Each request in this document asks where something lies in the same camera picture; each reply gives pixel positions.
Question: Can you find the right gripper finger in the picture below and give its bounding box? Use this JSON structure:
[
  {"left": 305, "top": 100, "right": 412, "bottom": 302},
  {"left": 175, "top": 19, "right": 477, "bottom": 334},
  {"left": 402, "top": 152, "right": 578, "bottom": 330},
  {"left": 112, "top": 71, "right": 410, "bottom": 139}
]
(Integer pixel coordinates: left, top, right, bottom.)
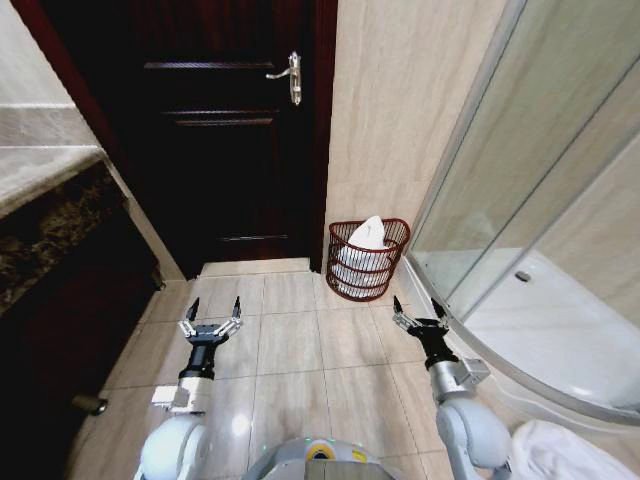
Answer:
[
  {"left": 391, "top": 295, "right": 419, "bottom": 335},
  {"left": 430, "top": 297, "right": 450, "bottom": 331}
]

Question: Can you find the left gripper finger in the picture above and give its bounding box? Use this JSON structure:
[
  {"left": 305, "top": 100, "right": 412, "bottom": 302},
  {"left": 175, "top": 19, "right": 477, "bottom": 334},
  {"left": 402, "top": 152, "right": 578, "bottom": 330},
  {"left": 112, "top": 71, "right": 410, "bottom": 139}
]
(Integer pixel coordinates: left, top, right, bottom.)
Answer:
[
  {"left": 177, "top": 297, "right": 201, "bottom": 342},
  {"left": 213, "top": 295, "right": 244, "bottom": 344}
]

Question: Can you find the white towel in hamper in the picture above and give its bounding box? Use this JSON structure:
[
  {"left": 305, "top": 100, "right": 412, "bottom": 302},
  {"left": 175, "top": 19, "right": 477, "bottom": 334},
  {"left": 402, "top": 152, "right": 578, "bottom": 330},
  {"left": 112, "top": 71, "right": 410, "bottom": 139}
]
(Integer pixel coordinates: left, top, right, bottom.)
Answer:
[{"left": 331, "top": 215, "right": 396, "bottom": 296}]

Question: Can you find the white towel on floor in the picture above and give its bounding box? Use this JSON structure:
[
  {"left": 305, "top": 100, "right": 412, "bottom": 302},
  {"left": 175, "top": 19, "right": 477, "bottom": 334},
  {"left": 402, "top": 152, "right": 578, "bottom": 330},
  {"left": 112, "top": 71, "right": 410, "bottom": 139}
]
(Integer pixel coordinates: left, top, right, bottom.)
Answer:
[{"left": 509, "top": 418, "right": 640, "bottom": 480}]

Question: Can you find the white shower tray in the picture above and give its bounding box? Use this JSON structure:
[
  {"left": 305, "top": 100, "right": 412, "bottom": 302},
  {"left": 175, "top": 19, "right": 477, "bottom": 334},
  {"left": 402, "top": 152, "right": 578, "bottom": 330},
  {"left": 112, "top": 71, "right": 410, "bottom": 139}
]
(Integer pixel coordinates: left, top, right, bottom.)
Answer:
[{"left": 403, "top": 248, "right": 640, "bottom": 426}]

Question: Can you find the metal door stopper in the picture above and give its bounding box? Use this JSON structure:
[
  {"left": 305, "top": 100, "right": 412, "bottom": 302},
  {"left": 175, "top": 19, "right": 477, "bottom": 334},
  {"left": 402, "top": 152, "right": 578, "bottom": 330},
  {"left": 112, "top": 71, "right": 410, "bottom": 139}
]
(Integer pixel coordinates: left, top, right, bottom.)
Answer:
[{"left": 71, "top": 393, "right": 109, "bottom": 416}]

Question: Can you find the white robot front shell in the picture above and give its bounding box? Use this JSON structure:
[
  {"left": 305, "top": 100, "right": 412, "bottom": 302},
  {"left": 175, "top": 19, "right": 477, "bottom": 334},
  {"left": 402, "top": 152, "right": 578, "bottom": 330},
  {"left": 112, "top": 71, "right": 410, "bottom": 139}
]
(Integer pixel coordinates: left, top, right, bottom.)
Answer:
[{"left": 243, "top": 435, "right": 405, "bottom": 480}]

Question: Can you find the marble vanity counter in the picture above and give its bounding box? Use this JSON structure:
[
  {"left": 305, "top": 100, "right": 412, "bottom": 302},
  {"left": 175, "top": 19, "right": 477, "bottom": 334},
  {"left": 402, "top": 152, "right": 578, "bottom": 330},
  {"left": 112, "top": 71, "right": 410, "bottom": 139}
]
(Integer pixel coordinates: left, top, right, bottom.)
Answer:
[{"left": 0, "top": 102, "right": 187, "bottom": 321}]

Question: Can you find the dark wooden door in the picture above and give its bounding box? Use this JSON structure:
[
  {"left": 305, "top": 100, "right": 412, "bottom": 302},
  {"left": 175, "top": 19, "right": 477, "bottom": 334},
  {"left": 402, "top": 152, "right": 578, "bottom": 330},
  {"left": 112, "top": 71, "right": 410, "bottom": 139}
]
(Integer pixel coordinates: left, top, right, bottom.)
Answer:
[{"left": 10, "top": 0, "right": 340, "bottom": 281}]

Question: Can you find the red wire laundry hamper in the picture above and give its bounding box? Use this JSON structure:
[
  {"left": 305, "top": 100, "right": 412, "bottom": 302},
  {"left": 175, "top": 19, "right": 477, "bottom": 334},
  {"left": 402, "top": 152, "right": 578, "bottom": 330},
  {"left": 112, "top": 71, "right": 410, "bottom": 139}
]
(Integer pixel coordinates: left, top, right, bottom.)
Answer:
[{"left": 325, "top": 215, "right": 411, "bottom": 302}]

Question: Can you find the glass shower enclosure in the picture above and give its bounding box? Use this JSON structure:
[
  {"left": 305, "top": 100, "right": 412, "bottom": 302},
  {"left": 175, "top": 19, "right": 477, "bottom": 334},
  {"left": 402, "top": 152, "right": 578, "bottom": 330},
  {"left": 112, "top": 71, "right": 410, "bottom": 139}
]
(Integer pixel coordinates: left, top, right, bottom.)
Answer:
[{"left": 403, "top": 0, "right": 640, "bottom": 426}]

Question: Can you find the silver door handle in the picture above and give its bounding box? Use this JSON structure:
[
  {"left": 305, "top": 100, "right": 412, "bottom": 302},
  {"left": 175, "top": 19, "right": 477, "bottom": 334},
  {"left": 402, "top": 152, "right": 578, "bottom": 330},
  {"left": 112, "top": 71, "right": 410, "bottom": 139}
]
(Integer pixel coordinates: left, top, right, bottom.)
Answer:
[{"left": 265, "top": 50, "right": 304, "bottom": 106}]

